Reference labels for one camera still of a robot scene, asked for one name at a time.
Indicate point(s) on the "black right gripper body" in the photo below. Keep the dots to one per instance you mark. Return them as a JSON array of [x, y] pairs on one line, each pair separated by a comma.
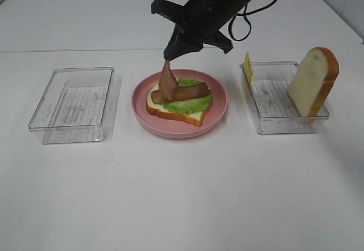
[[196, 19]]

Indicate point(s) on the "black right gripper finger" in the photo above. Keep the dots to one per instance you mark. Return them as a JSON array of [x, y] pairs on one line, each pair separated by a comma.
[[184, 45], [168, 51]]

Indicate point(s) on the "bacon strip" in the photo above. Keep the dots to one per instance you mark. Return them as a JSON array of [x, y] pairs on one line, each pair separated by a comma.
[[182, 93], [168, 85]]

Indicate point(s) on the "yellow cheese slice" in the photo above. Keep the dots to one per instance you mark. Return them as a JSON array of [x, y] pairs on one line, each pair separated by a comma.
[[248, 70]]

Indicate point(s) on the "green lettuce leaf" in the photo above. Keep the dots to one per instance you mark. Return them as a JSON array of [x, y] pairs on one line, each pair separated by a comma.
[[189, 106]]

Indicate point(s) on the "bread slice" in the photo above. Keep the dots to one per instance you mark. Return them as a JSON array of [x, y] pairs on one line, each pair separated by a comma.
[[313, 81], [195, 119]]

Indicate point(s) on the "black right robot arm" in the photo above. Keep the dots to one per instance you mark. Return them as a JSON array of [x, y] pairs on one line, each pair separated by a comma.
[[229, 8]]

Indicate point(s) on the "pink round plate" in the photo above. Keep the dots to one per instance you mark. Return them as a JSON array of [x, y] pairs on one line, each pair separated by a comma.
[[177, 129]]

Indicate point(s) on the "right clear plastic tray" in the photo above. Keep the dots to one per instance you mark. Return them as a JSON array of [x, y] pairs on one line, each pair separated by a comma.
[[272, 110]]

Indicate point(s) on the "clear plastic tray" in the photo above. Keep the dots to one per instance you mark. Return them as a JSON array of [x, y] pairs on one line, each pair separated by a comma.
[[78, 105], [272, 110]]

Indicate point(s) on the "left clear plastic tray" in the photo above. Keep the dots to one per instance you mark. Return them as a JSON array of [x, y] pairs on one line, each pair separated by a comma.
[[78, 105]]

